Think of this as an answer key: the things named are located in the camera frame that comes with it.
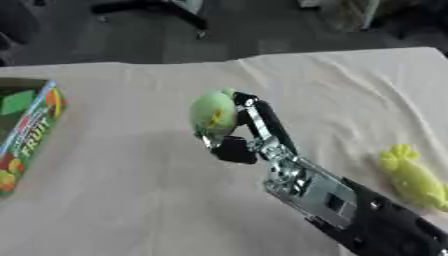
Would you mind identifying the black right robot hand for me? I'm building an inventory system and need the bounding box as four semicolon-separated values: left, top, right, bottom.
197;91;301;165

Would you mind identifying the pale green toy fruit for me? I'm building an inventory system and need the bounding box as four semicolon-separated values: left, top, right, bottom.
189;87;242;138

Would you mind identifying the printed cardboard fruit box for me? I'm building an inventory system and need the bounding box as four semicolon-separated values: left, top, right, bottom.
0;77;70;198

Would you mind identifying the black office chair base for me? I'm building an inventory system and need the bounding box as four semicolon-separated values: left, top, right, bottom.
89;0;210;40

